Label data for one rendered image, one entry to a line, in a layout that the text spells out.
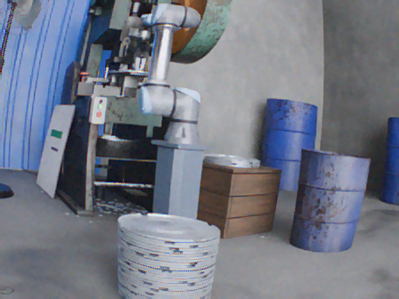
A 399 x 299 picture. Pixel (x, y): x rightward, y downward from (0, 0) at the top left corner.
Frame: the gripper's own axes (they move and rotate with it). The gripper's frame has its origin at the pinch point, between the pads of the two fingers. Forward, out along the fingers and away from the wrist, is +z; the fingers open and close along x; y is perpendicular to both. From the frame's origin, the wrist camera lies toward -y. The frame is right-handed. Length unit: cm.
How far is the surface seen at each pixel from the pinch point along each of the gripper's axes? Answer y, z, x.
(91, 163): -4, 51, 24
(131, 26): 17.0, -30.6, 2.9
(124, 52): 14.9, -12.0, 4.9
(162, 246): -120, 57, 45
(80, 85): -0.5, 11.2, 34.6
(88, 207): -4, 75, 25
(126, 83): 7.5, 6.9, 2.8
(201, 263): -123, 62, 33
